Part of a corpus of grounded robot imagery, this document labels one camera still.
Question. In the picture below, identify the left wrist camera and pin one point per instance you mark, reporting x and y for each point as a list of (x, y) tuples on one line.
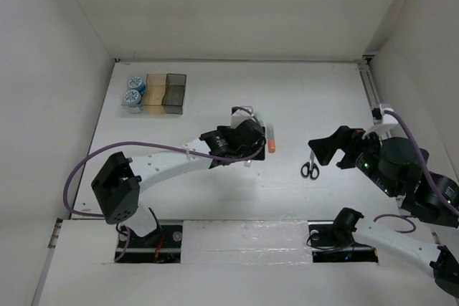
[(240, 114)]

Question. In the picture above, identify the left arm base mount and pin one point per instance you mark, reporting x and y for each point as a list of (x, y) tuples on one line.
[(163, 247)]

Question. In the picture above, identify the green capped highlighter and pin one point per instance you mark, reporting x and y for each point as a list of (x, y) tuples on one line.
[(259, 118)]

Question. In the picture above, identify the smoky grey plastic container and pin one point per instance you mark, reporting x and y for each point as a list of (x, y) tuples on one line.
[(173, 99)]

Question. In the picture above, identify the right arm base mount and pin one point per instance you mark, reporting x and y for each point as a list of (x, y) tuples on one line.
[(332, 241)]

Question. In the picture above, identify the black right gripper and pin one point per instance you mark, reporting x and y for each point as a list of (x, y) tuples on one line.
[(344, 137)]

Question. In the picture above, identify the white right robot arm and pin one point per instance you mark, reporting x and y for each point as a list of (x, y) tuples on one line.
[(394, 166)]

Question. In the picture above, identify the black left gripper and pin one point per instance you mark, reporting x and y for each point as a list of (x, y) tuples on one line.
[(254, 149)]

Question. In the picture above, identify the orange capped grey highlighter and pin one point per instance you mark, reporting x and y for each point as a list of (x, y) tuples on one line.
[(270, 138)]

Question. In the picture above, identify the black handled scissors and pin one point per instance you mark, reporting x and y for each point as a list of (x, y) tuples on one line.
[(310, 169)]

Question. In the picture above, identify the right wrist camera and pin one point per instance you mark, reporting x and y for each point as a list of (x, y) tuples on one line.
[(382, 122)]

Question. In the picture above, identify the aluminium rail right edge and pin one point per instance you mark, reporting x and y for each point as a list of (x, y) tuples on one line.
[(370, 89)]

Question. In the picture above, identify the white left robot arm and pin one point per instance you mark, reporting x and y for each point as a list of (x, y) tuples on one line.
[(121, 180)]

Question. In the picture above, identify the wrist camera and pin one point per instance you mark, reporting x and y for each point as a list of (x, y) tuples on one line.
[(240, 114), (382, 122)]

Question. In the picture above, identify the amber plastic container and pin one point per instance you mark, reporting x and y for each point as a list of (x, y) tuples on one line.
[(154, 94)]

